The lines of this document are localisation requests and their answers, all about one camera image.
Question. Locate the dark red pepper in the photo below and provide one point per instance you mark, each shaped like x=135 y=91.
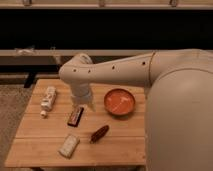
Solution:
x=99 y=134

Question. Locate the orange bowl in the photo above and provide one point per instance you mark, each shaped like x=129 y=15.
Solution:
x=119 y=102

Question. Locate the wooden table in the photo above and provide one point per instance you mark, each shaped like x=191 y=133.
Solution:
x=38 y=140

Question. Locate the white squeeze bottle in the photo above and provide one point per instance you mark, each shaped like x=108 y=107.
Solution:
x=48 y=100

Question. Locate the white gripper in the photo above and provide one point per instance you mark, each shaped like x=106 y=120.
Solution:
x=82 y=100

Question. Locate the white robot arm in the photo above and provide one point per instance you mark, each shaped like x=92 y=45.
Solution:
x=179 y=105

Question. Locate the dark chocolate bar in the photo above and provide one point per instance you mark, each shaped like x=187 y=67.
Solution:
x=75 y=116

